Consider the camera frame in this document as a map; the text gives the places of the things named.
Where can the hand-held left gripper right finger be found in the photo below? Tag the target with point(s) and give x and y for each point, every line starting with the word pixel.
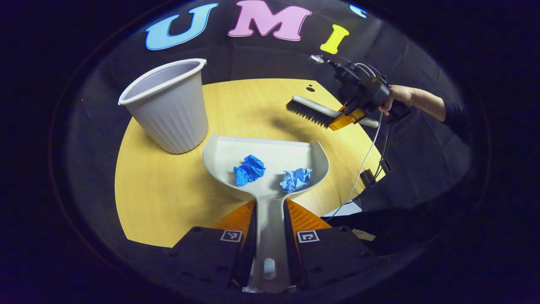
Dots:
pixel 291 253

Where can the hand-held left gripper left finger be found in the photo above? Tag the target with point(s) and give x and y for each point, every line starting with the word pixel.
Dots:
pixel 249 253

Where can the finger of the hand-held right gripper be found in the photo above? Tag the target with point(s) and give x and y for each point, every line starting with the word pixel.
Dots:
pixel 348 119

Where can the small grey broom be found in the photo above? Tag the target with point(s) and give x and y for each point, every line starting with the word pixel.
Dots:
pixel 310 112

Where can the grey plastic dustpan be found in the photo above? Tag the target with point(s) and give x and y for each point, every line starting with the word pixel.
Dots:
pixel 270 219

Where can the light blue paper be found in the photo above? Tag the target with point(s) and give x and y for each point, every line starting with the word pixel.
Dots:
pixel 295 179

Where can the dark blue paper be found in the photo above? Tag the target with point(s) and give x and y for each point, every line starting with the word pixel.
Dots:
pixel 249 169

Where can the grey plastic garbage bin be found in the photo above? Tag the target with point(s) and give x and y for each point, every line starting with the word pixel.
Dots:
pixel 173 109

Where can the wooden desktop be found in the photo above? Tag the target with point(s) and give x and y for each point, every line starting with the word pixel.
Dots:
pixel 160 198

